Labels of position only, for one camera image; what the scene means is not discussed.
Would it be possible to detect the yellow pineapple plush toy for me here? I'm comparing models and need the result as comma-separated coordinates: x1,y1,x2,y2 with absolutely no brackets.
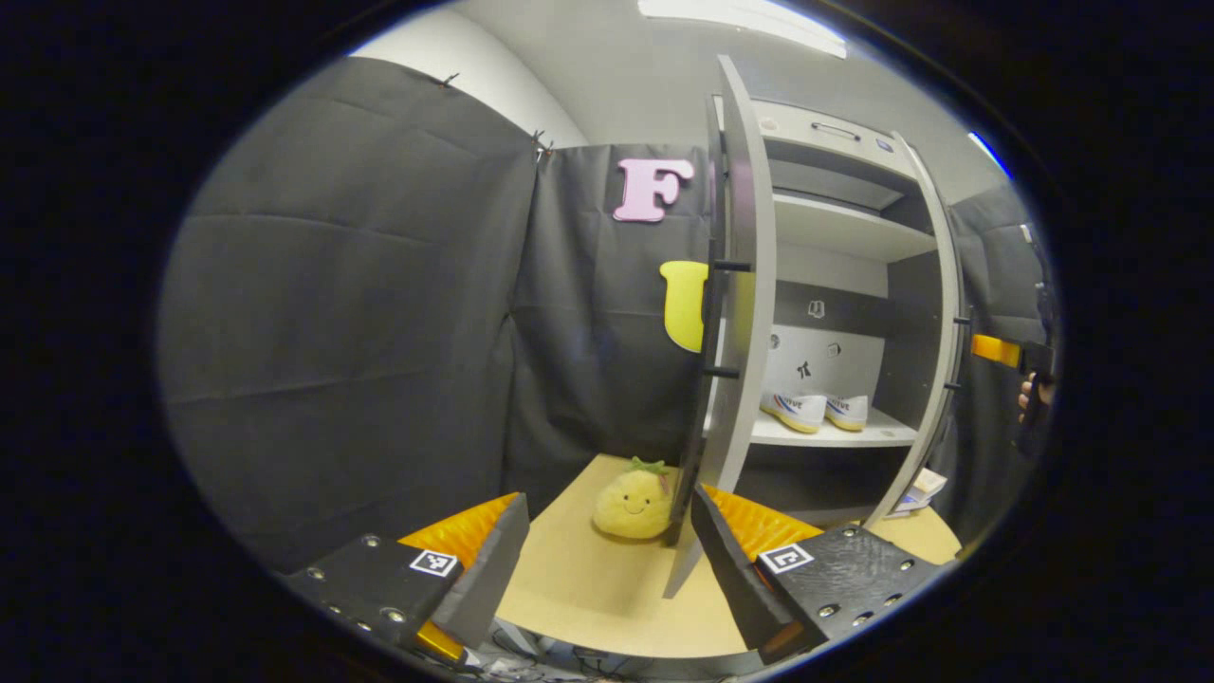
593,457,676,542

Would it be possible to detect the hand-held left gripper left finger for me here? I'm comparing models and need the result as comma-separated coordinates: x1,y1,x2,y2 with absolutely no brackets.
285,491,532,665

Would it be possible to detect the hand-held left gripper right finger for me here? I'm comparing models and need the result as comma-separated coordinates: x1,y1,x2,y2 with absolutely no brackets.
690,484,949,665

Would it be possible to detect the grey cabinet drawer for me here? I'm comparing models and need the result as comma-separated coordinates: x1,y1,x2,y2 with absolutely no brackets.
759,98,911,176

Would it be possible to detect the grey shoe cabinet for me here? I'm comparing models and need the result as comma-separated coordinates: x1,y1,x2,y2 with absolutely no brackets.
749,95,954,530

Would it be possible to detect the small white box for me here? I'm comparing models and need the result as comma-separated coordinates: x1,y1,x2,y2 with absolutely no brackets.
892,467,949,518

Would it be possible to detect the grey cabinet door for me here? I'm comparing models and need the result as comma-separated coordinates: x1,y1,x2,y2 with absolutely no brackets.
863,131,973,527
661,54,779,600

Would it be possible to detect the white canvas shoe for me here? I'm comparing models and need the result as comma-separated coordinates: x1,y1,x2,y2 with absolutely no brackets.
823,394,871,433
759,392,828,434

